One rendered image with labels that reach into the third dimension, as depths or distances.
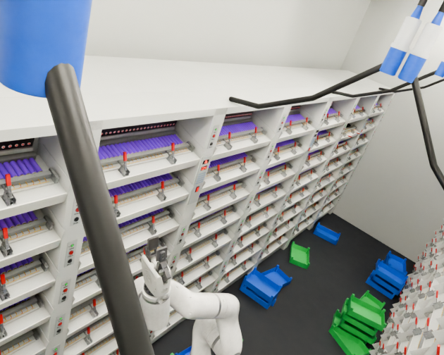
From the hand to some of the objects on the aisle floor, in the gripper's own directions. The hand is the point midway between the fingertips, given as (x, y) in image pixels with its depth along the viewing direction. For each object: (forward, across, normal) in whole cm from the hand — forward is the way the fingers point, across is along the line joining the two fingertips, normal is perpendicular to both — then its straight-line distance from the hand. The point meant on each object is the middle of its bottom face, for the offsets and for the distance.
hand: (157, 248), depth 103 cm
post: (-156, -59, +42) cm, 172 cm away
